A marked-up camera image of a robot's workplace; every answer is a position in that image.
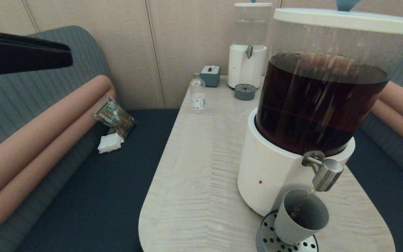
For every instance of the grey plastic cup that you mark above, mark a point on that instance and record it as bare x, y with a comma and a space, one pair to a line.
299, 217

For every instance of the clear plastic bottle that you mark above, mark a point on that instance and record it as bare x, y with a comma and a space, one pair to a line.
198, 98

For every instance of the small grey box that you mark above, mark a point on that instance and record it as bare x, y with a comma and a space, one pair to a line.
210, 77

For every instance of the small grey drip tray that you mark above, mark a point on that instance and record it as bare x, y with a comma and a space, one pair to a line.
245, 93

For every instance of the small white water dispenser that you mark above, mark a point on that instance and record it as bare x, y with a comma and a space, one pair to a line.
243, 70

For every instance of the large dispenser with dark tea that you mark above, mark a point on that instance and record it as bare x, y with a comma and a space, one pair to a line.
275, 168

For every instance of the green snack package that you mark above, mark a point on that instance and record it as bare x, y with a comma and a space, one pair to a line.
114, 117

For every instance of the small metal dispenser tap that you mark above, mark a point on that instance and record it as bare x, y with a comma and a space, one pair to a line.
249, 51

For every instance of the white folded napkins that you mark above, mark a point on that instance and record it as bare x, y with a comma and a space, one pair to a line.
110, 143

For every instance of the large perforated metal drip tray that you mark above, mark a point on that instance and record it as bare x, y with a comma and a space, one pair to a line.
268, 238

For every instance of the small white dispenser lid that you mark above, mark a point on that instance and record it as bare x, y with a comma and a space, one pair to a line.
253, 5

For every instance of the wide white lid blue knob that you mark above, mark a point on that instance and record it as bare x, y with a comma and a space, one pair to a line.
345, 20

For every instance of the teal upholstered bench sofa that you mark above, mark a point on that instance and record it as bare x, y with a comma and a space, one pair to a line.
19, 98
390, 196

